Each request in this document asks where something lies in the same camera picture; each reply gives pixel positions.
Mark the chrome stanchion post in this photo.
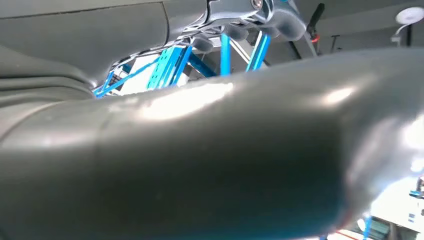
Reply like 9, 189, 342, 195
390, 6, 424, 47

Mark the blue steel shelf rack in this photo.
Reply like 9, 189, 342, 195
93, 30, 273, 99

